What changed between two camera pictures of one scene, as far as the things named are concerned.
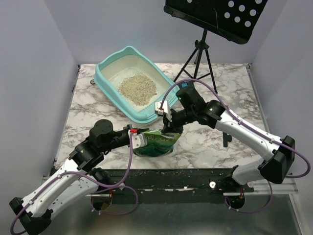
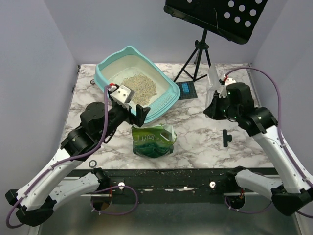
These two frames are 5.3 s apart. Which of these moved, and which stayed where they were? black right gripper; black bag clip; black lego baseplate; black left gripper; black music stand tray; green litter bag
Moved: black right gripper; black left gripper
Stayed: black music stand tray; black lego baseplate; black bag clip; green litter bag
